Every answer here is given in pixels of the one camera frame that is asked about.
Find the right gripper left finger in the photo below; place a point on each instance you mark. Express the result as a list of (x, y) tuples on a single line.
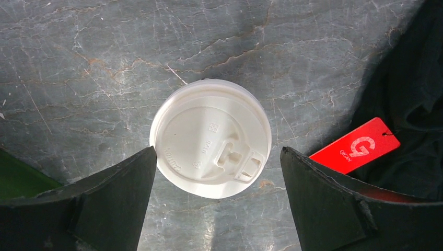
[(104, 211)]

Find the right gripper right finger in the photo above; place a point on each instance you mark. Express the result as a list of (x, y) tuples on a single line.
[(333, 211)]

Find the green box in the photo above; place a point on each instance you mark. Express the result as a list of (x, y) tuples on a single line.
[(18, 179)]

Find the white cup lid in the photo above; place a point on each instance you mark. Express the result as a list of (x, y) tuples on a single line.
[(212, 138)]

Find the red tag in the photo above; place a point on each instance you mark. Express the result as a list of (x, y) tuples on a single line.
[(366, 143)]

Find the black cloth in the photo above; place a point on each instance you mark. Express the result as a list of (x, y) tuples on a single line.
[(405, 91)]

